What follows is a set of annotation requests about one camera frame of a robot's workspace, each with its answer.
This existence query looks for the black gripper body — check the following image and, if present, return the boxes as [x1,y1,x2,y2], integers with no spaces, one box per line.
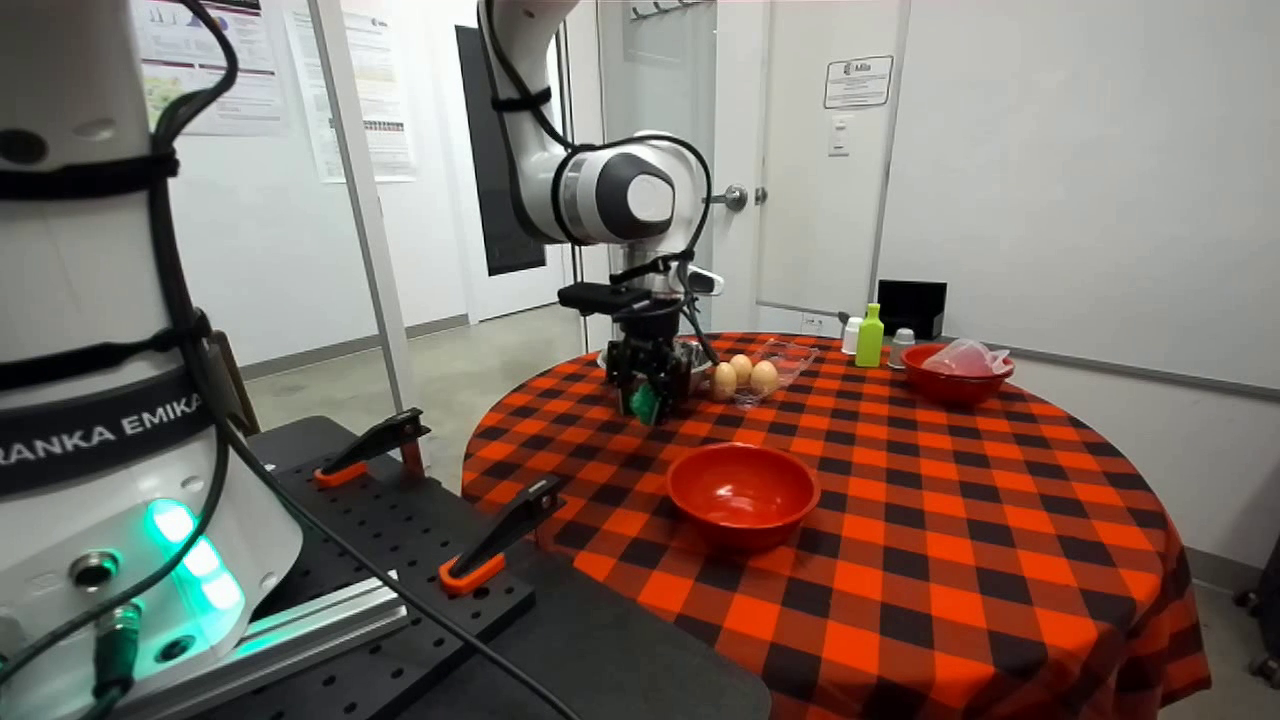
[603,296,700,393]

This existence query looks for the steel mixing bowl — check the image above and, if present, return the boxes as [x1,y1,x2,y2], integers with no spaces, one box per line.
[590,335,719,393]

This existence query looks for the orange bowl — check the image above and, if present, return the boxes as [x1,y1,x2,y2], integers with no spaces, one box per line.
[665,440,822,556]

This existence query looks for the red bowl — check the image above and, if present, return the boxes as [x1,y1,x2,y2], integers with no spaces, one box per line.
[901,341,1018,413]

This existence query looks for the clear plastic container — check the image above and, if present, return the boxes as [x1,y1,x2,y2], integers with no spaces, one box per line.
[693,335,819,406]

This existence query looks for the black orange clamp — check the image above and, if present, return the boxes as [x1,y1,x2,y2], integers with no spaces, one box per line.
[436,472,568,600]
[312,408,433,498]

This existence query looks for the white door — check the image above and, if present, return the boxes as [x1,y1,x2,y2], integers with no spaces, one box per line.
[705,0,915,341]

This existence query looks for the green squeeze bottle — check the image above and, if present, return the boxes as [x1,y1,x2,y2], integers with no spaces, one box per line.
[851,300,886,373]

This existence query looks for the black box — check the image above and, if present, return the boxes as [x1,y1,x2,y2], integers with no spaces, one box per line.
[876,278,953,346]

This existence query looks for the black perforated mounting board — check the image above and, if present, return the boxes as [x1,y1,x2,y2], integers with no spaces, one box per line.
[195,413,777,720]

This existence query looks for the clear plastic bag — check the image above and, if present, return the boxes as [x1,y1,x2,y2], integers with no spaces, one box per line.
[918,335,1013,380]

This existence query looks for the red black plaid tablecloth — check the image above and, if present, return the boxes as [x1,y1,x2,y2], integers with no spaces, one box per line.
[457,330,1216,720]

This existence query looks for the white door sign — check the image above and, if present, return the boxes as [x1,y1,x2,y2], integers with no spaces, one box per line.
[819,54,894,118]

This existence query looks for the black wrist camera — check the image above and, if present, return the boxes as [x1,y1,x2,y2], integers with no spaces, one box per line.
[556,278,633,322]

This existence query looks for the black wall panel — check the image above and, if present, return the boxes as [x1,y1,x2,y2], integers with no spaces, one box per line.
[450,24,546,281]

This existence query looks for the aluminium frame post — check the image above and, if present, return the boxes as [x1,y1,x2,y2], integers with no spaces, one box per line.
[306,0,416,416]

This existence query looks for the white text wall poster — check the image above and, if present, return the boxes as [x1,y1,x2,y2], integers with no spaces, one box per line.
[282,0,418,184]

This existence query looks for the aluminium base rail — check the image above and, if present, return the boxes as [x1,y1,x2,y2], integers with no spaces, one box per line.
[132,578,410,720]

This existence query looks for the wall poster with green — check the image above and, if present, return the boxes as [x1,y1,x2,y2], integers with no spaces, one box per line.
[132,0,291,135]

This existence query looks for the green cable plug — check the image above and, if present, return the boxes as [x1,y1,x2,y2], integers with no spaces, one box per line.
[88,600,147,703]

